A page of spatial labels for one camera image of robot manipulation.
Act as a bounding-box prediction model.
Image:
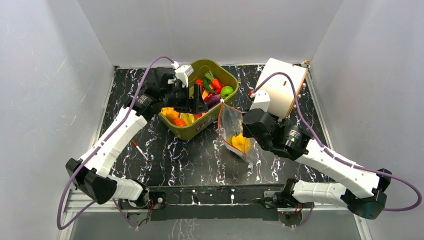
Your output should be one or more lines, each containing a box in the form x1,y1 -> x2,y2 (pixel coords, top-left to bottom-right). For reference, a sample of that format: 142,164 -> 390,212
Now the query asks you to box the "yellow toy pepper small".
161,107 -> 180,123

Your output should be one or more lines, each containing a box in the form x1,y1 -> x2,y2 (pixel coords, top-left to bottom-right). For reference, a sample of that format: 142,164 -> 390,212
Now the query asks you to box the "red white marker pen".
130,139 -> 150,163

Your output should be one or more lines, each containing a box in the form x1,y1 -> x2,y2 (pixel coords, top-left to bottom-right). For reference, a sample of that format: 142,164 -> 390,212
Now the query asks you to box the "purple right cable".
250,71 -> 423,212

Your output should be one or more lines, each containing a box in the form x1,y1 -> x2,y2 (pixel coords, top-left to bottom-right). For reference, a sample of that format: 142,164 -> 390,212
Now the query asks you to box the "white cylindrical appliance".
256,58 -> 308,119

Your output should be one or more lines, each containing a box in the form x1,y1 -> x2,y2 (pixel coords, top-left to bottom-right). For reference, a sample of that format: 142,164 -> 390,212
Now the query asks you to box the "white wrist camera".
249,89 -> 271,112
168,62 -> 194,88

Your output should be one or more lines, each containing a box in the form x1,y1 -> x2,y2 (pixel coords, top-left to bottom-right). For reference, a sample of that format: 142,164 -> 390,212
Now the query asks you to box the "olive green plastic bin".
159,59 -> 239,141

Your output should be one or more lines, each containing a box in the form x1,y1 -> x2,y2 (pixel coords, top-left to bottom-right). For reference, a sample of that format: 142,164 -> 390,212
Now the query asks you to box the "green toy lime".
220,86 -> 234,99

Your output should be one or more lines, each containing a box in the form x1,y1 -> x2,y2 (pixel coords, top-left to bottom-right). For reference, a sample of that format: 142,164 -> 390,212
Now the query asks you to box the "red toy chili pepper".
195,79 -> 204,95

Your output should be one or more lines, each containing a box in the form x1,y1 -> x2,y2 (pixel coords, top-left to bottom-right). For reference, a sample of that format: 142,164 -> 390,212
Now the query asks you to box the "purple toy eggplant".
204,94 -> 221,109

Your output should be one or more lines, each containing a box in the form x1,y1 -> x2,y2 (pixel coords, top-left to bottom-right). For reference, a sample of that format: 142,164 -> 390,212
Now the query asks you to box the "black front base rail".
149,184 -> 299,221

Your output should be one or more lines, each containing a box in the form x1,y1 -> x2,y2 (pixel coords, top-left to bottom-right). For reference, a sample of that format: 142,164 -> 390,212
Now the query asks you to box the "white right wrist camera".
249,89 -> 271,112

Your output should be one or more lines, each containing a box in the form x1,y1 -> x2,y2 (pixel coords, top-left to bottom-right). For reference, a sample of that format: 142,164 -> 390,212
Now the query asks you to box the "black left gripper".
161,82 -> 208,115

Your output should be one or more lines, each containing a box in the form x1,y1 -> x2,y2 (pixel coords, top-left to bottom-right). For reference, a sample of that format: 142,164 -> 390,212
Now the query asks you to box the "yellow green toy fruit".
180,113 -> 196,126

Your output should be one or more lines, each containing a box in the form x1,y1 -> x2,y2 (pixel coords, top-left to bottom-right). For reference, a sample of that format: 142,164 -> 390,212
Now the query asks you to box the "red toy tomato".
172,118 -> 187,127

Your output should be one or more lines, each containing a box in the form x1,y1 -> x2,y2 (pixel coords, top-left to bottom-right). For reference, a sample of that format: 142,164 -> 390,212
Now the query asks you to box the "purple cable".
250,71 -> 423,212
56,55 -> 176,231

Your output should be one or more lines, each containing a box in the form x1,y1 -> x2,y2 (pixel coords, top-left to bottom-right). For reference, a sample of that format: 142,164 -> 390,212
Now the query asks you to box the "clear zip bag orange zipper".
217,99 -> 256,165

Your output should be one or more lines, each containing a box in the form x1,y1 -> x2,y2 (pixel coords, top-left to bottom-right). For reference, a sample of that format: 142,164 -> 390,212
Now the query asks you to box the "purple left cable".
56,55 -> 176,231

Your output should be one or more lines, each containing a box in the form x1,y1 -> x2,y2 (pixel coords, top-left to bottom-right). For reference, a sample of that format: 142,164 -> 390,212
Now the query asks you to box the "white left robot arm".
65,83 -> 208,208

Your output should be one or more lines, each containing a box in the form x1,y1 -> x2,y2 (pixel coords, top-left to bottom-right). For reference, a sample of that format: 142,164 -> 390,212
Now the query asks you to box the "yellow toy bell pepper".
230,133 -> 252,153

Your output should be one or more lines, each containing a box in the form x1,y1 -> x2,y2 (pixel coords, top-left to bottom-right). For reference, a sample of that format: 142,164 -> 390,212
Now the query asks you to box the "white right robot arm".
242,108 -> 390,220

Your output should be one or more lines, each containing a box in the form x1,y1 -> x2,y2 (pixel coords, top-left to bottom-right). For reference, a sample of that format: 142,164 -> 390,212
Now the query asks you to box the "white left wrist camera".
168,62 -> 194,88

